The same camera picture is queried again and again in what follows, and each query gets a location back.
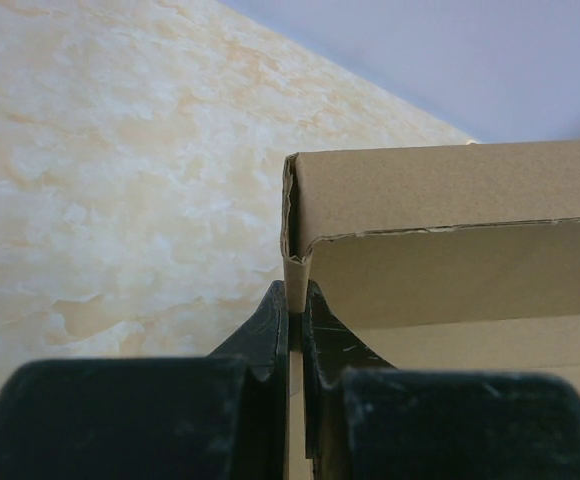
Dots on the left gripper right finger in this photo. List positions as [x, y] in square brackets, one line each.
[366, 419]

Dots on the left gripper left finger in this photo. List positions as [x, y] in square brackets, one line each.
[220, 416]

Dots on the brown cardboard box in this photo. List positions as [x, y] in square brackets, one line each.
[447, 258]

